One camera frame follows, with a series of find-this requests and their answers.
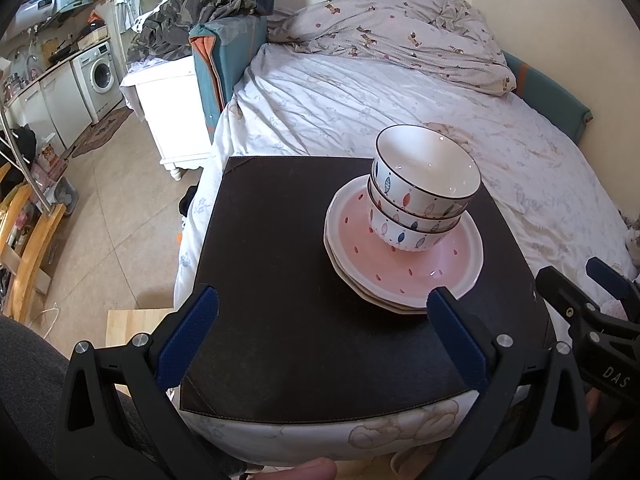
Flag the white hanging shirt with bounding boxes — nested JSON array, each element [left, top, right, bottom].
[[115, 0, 143, 31]]

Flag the light wooden board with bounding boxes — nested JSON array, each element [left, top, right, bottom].
[[106, 307, 176, 356]]

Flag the camouflage jacket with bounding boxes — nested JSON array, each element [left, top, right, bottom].
[[127, 0, 258, 63]]

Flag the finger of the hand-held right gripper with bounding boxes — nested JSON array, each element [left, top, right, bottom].
[[587, 256, 640, 311], [536, 266, 606, 331]]

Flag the white kitchen base cabinets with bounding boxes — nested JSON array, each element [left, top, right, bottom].
[[5, 62, 93, 148]]

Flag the white fish print bowl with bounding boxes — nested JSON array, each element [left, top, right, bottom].
[[367, 175, 463, 233], [369, 202, 461, 254], [371, 125, 482, 218]]

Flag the grey bear print quilt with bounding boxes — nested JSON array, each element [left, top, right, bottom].
[[267, 0, 517, 97]]

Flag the medium pink strawberry plate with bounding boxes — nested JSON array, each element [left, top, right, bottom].
[[324, 230, 436, 311]]

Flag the white printed bedsheet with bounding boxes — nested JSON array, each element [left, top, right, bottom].
[[172, 42, 638, 466]]

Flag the white washing machine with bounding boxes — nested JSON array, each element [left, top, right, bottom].
[[70, 40, 123, 113]]

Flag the white nightstand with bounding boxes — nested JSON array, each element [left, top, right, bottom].
[[122, 55, 213, 181]]

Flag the teal bed frame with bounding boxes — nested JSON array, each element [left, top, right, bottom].
[[189, 15, 592, 141]]

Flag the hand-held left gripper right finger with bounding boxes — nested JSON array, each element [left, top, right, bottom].
[[426, 286, 596, 480]]

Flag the metal rack pole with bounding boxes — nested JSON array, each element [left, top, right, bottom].
[[0, 107, 53, 211]]

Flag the pink printed box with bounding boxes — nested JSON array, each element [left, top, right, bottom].
[[35, 142, 71, 181]]

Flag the black slipper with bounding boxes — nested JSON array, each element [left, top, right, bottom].
[[179, 185, 201, 218]]

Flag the black cloth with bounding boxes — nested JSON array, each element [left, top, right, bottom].
[[10, 127, 38, 161]]

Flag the person's left hand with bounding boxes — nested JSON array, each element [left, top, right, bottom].
[[285, 458, 338, 480]]

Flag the brown patterned rug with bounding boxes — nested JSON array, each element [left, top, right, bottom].
[[72, 107, 133, 158]]

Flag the grey plastic box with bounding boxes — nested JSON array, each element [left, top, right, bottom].
[[52, 180, 81, 216]]

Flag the dark round tray table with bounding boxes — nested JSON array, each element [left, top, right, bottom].
[[179, 156, 556, 426]]

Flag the small pink strawberry plate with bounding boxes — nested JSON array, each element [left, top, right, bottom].
[[325, 174, 485, 307]]

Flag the large pink strawberry plate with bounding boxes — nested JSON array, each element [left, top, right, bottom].
[[327, 245, 433, 317]]

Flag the grey trousers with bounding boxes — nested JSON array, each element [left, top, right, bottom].
[[0, 315, 166, 480]]

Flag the wooden shelf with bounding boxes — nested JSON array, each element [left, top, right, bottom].
[[0, 160, 68, 323]]

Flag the white water heater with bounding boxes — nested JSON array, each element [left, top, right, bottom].
[[15, 0, 58, 26]]

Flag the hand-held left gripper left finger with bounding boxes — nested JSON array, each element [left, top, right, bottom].
[[54, 284, 221, 480]]

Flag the person's right hand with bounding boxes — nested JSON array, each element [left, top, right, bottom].
[[586, 387, 631, 443]]

